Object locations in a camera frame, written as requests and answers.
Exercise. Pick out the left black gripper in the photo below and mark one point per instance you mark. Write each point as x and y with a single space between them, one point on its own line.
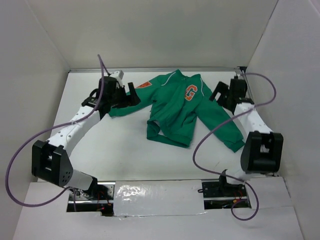
125 102

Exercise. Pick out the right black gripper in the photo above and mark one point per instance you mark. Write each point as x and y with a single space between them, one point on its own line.
223 88

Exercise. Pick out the green zip jacket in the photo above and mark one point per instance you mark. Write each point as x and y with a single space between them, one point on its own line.
177 101

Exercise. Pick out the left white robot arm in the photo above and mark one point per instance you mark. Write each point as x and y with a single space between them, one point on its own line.
51 158

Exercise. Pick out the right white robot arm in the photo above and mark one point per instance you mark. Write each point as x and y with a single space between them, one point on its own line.
262 150

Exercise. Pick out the silver tape sheet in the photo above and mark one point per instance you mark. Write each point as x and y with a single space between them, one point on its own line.
158 198

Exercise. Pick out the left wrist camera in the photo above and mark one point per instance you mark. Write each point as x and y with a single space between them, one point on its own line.
118 75

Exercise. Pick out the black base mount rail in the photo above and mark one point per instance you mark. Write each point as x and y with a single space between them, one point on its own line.
217 195

